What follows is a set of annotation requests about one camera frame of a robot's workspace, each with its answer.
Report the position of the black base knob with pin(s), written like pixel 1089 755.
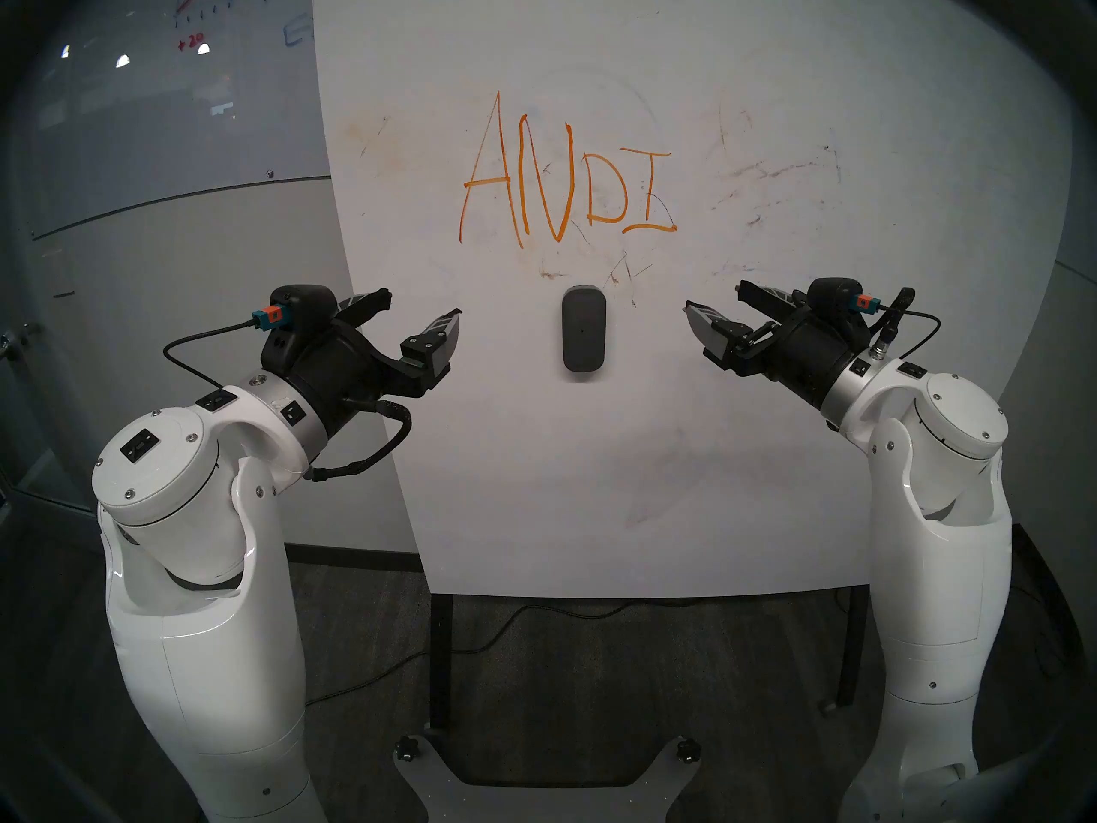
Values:
pixel 688 751
pixel 407 750

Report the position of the wall-mounted glass board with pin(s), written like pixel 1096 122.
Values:
pixel 128 127

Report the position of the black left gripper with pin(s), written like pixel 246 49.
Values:
pixel 351 371

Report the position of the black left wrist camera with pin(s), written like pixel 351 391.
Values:
pixel 300 303

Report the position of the dark grey whiteboard eraser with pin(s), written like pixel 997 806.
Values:
pixel 584 328

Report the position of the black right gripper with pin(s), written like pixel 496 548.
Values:
pixel 806 350

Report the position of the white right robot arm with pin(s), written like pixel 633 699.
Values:
pixel 934 590

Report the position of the white freestanding whiteboard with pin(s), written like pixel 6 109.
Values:
pixel 600 487

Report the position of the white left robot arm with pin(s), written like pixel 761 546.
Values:
pixel 206 615

